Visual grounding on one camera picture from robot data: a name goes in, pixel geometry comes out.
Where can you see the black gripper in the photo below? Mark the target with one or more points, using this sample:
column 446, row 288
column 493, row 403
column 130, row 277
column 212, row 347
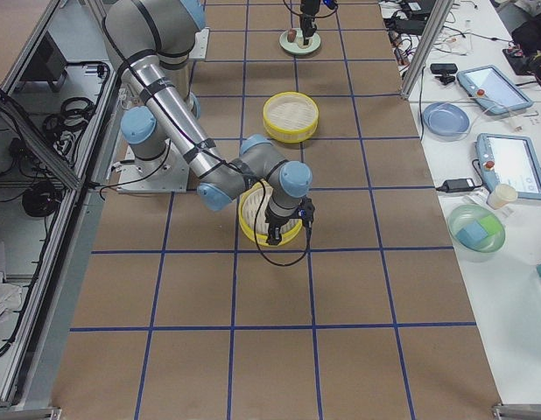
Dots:
column 277, row 222
column 307, row 11

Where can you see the dark red bun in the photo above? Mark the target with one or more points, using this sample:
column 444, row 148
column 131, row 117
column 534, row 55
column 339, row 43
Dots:
column 291, row 35

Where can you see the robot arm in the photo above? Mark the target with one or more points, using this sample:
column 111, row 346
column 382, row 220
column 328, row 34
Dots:
column 148, row 38

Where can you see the yellow rimmed steamer basket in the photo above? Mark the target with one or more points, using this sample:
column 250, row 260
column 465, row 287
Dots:
column 290, row 117

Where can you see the mint green plate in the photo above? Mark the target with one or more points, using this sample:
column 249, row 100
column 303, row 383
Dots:
column 293, row 42

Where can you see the black webcam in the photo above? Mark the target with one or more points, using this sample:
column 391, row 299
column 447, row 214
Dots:
column 444, row 72

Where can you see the blue plate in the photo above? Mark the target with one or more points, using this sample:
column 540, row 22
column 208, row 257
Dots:
column 446, row 120

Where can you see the black power adapter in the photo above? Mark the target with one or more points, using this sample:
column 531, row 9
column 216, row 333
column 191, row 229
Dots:
column 457, row 185

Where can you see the upper teach pendant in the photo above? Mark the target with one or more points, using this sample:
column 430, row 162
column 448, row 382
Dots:
column 492, row 90

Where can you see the teach pendant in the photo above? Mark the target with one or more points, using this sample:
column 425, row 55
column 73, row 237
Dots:
column 492, row 90
column 509, row 160

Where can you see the green bowl with sponges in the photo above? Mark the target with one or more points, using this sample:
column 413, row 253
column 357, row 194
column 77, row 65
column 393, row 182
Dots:
column 477, row 232

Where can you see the paper cup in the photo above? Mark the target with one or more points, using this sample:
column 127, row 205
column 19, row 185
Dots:
column 501, row 196

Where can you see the lower teach pendant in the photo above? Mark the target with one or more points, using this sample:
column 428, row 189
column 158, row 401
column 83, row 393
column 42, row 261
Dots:
column 509, row 160

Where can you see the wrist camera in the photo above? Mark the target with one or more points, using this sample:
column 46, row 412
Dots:
column 306, row 212

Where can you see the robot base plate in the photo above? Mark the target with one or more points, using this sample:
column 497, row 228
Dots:
column 165, row 174

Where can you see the aluminium frame post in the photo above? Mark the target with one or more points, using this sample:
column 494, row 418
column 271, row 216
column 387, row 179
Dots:
column 440, row 12

